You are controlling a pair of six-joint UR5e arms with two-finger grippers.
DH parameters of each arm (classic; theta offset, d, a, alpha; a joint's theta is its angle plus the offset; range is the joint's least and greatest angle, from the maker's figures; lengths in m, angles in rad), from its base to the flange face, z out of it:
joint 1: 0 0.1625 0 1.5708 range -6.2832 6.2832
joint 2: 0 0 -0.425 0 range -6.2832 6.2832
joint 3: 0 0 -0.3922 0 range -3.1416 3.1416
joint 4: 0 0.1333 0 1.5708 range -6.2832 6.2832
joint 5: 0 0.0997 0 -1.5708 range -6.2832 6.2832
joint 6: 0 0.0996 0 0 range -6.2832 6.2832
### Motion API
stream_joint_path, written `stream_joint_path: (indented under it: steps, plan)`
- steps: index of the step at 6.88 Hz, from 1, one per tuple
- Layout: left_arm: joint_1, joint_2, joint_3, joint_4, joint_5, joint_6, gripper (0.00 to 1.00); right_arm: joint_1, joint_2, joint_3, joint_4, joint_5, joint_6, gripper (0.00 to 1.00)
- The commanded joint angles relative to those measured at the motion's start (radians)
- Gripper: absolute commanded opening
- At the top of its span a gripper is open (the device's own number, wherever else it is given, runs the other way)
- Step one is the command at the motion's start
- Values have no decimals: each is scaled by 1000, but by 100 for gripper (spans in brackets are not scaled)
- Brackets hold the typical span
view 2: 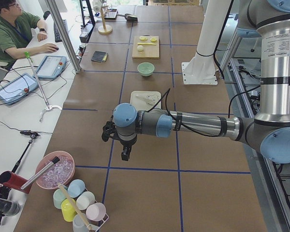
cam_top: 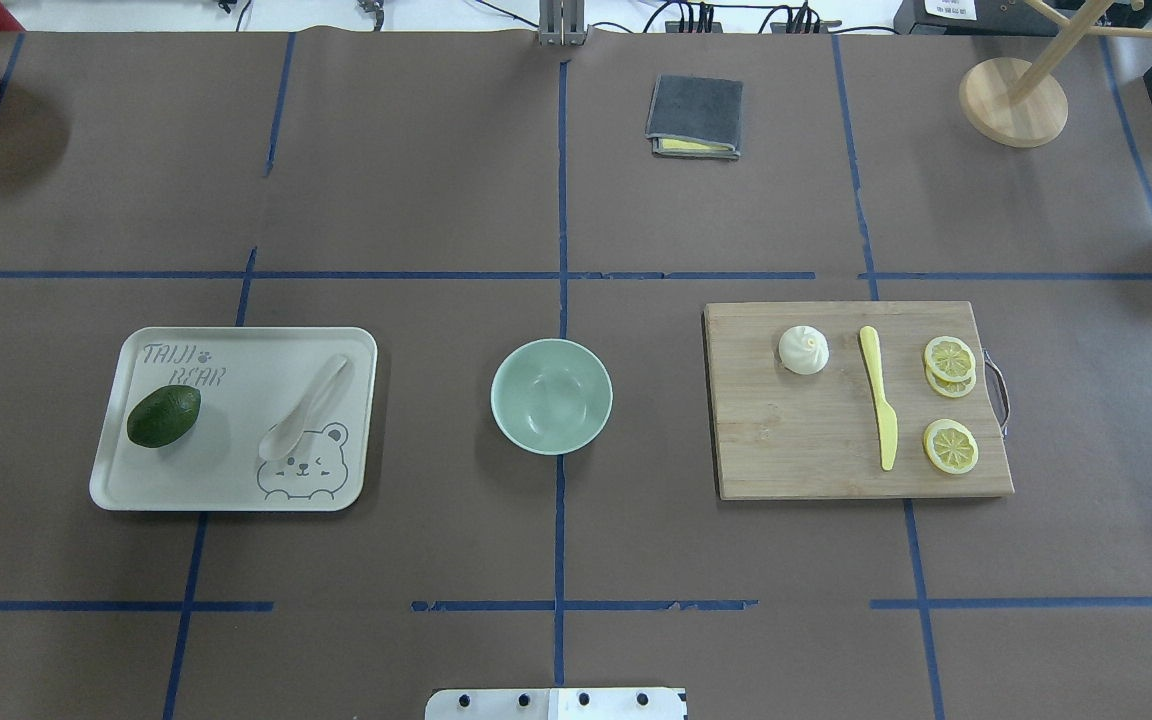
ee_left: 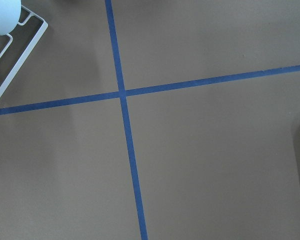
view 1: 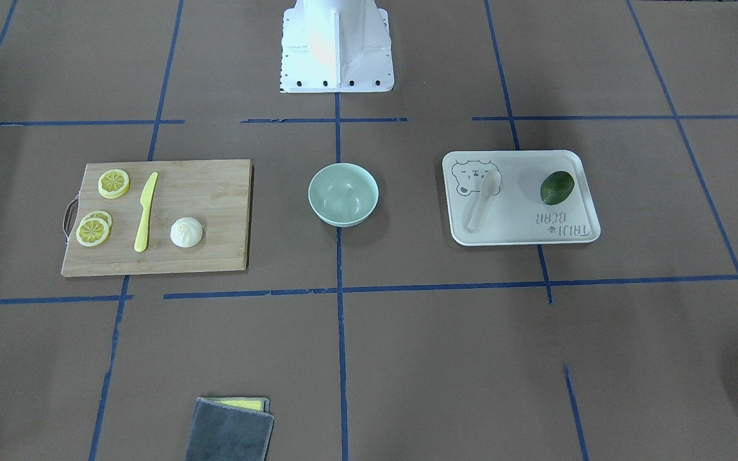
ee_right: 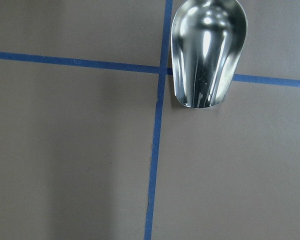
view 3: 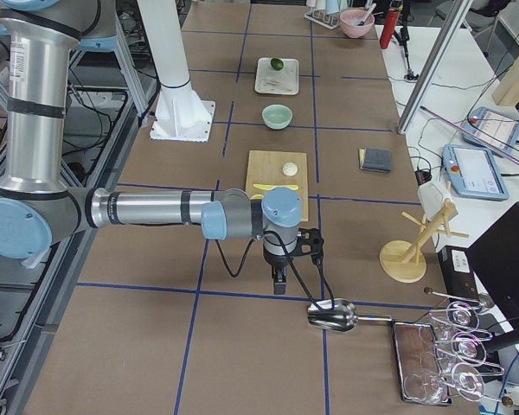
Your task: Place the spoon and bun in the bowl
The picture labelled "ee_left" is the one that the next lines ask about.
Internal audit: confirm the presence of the light blue cup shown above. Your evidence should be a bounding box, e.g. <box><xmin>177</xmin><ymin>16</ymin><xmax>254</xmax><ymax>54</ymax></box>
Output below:
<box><xmin>0</xmin><ymin>0</ymin><xmax>21</xmax><ymax>36</ymax></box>

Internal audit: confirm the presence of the white wire cup rack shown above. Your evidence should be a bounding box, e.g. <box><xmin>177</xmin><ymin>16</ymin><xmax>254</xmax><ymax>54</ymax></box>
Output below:
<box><xmin>0</xmin><ymin>2</ymin><xmax>48</xmax><ymax>98</ymax></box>

